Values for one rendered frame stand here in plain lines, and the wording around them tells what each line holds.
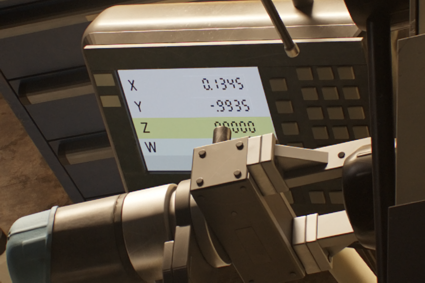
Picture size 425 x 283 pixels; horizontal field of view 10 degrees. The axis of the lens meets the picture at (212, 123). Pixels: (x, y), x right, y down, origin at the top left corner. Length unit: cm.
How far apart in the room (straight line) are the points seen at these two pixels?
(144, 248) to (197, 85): 40
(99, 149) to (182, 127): 121
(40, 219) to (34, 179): 224
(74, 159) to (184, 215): 165
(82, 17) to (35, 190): 91
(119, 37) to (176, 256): 48
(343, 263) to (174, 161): 24
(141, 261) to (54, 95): 154
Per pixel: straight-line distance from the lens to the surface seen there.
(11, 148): 427
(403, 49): 126
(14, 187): 419
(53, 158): 357
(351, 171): 145
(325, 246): 191
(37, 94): 343
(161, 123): 231
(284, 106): 223
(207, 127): 229
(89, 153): 351
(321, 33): 219
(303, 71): 220
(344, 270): 245
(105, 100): 232
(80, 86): 340
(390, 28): 143
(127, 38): 229
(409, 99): 124
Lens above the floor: 274
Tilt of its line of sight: 42 degrees down
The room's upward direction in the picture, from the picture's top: 30 degrees counter-clockwise
